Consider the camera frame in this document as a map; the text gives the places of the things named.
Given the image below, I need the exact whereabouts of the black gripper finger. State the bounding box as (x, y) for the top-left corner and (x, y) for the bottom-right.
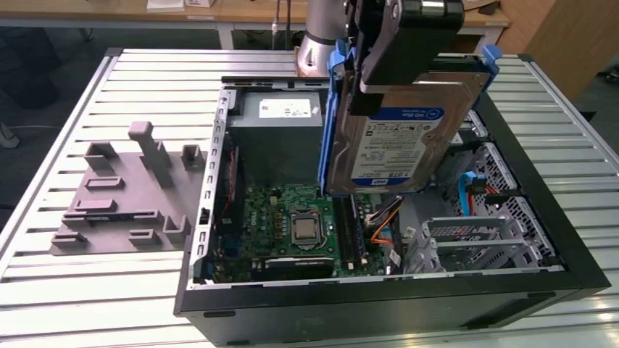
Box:
(345, 0), (388, 117)

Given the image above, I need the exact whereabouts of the hard disk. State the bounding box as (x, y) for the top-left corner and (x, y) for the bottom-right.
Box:
(318, 43), (501, 199)

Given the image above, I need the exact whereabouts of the blue data wire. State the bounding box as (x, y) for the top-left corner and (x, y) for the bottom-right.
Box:
(458, 172), (486, 218)

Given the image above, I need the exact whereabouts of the metal disk bay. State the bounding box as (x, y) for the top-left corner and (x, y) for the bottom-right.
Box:
(420, 215), (552, 273)

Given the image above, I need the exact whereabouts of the brown cardboard piece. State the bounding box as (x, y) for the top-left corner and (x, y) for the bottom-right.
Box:
(462, 0), (501, 15)

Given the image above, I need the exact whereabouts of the grey power supply unit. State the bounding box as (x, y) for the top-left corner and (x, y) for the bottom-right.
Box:
(226, 91), (329, 186)

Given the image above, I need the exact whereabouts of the wooden cabinet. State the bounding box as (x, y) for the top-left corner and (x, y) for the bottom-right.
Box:
(492, 0), (619, 99)

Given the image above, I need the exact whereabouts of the CPU socket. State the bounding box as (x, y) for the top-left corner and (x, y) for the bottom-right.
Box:
(288, 209), (325, 252)

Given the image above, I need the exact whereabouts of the black RAM slot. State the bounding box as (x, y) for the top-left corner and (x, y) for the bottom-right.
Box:
(333, 195), (353, 268)
(346, 195), (366, 265)

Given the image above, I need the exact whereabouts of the green motherboard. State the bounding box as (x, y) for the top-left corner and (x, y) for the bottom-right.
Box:
(212, 183), (388, 283)

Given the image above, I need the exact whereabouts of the silver CPU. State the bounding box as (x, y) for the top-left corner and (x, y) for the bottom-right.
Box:
(293, 219), (320, 240)

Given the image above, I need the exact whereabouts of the black graphics card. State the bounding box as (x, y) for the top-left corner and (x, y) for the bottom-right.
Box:
(250, 255), (334, 281)

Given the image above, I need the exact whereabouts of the white paper sheet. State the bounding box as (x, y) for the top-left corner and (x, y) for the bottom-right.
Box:
(145, 0), (185, 12)

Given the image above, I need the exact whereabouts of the grey parts rack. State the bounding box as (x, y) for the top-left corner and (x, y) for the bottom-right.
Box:
(48, 121), (212, 258)

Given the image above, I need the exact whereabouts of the black PC case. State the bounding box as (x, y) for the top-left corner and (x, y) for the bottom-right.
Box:
(173, 75), (610, 345)

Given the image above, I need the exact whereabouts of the wooden desk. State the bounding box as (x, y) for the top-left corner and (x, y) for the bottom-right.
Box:
(0, 0), (513, 55)

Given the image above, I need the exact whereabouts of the black wire bundle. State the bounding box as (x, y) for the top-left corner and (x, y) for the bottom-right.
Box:
(370, 195), (402, 222)

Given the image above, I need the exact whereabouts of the red power wire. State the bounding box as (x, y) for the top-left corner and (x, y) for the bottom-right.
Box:
(482, 186), (518, 204)

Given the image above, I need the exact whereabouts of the orange wire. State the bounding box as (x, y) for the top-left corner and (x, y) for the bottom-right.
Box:
(369, 223), (396, 251)

